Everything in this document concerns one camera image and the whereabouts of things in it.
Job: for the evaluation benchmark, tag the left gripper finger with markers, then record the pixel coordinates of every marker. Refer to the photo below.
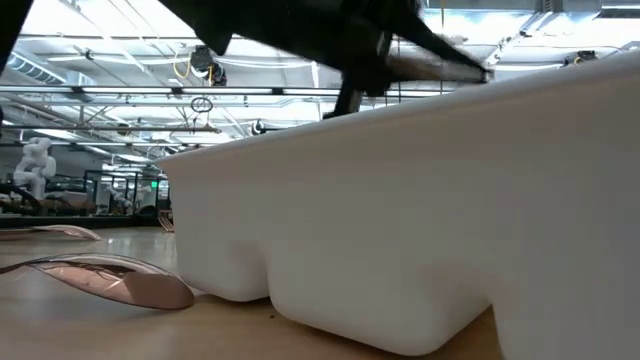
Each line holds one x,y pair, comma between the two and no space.
430,42
347,107

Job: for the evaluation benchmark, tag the white plastic cutlery tray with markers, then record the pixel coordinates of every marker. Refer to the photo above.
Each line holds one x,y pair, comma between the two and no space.
400,225

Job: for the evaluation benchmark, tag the rose gold spoon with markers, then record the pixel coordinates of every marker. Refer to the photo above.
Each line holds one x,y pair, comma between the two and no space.
75,232
125,285

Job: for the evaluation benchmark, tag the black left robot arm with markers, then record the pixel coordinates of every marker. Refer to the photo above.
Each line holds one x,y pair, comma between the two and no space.
275,20

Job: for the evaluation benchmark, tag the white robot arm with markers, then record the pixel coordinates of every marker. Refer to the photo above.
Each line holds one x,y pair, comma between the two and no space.
35,165

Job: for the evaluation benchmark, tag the round black ceiling fixture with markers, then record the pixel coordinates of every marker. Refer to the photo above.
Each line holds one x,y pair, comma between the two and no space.
257,128

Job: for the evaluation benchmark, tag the green sign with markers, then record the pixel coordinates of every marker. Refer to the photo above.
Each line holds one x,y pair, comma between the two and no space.
154,184

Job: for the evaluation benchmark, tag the rose gold fork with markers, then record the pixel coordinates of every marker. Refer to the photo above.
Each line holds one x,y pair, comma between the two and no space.
167,225

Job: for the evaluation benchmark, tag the black rack frame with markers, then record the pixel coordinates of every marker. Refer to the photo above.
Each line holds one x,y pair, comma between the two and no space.
110,172

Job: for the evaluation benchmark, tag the ribbed ventilation duct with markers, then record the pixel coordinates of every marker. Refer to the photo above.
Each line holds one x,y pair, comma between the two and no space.
35,70

